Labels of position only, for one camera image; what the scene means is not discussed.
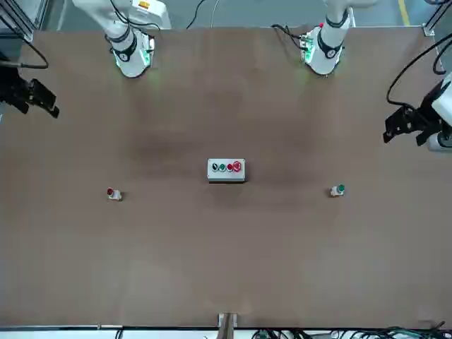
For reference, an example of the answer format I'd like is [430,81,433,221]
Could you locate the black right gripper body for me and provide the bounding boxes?
[0,65,36,109]

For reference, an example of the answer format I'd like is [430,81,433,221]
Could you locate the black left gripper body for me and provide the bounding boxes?
[402,84,445,134]

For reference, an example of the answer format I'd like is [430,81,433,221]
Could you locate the white box with yellow label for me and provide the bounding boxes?
[129,0,172,30]

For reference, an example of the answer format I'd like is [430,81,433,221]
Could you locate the grey control box with buttons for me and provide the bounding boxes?
[207,158,246,184]

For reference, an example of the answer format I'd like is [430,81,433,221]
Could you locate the black right arm gripper cable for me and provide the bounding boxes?
[0,37,49,71]

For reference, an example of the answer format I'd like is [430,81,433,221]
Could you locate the black arm gripper cable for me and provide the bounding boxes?
[0,37,49,71]
[386,33,452,107]

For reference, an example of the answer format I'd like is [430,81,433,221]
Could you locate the black left arm gripper cable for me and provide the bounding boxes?
[386,33,452,107]

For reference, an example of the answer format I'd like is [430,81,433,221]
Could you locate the aluminium frame post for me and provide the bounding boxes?
[422,0,452,37]
[0,0,47,39]
[217,311,241,339]

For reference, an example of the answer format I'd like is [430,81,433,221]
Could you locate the black right arm shoulder cable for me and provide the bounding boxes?
[109,0,162,35]

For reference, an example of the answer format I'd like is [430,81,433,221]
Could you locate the black arm base cable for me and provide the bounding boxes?
[270,23,309,49]

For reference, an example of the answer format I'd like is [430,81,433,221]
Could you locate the black floor cable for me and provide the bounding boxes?
[185,0,208,30]

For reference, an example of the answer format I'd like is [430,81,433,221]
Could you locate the tangled black cables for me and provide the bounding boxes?
[254,320,446,339]

